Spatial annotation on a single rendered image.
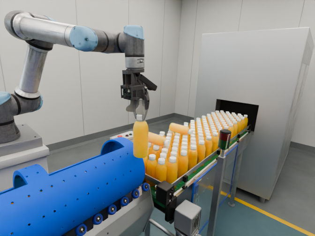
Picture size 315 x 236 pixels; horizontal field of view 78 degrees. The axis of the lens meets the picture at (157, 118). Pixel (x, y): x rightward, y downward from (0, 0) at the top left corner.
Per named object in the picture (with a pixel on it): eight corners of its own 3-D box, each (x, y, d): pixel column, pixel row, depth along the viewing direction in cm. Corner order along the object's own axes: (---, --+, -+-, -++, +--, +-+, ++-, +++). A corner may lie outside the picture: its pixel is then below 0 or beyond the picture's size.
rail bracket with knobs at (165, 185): (152, 200, 104) (153, 184, 101) (160, 194, 109) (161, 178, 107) (167, 209, 98) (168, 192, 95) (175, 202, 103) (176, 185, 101)
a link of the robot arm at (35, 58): (1, 107, 104) (18, 5, 81) (28, 102, 118) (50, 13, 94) (16, 121, 102) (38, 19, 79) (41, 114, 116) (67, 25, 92)
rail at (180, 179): (168, 189, 105) (168, 185, 105) (249, 126, 226) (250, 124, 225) (169, 190, 105) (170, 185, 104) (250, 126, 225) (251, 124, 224)
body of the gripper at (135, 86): (120, 99, 79) (118, 69, 75) (137, 96, 84) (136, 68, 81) (132, 102, 73) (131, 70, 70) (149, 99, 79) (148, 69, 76)
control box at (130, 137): (109, 150, 138) (109, 136, 135) (130, 142, 153) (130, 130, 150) (119, 154, 132) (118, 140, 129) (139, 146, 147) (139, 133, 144)
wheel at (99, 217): (89, 217, 81) (91, 217, 80) (98, 210, 85) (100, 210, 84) (94, 227, 81) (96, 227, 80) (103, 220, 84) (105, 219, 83)
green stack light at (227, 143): (215, 146, 112) (216, 138, 111) (220, 143, 117) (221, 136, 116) (226, 150, 108) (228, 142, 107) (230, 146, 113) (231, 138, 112)
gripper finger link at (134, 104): (123, 118, 83) (124, 98, 79) (134, 115, 87) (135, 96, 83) (127, 121, 81) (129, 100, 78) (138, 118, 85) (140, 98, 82)
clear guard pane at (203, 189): (186, 247, 126) (193, 183, 113) (229, 191, 185) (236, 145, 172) (187, 248, 126) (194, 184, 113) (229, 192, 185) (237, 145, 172)
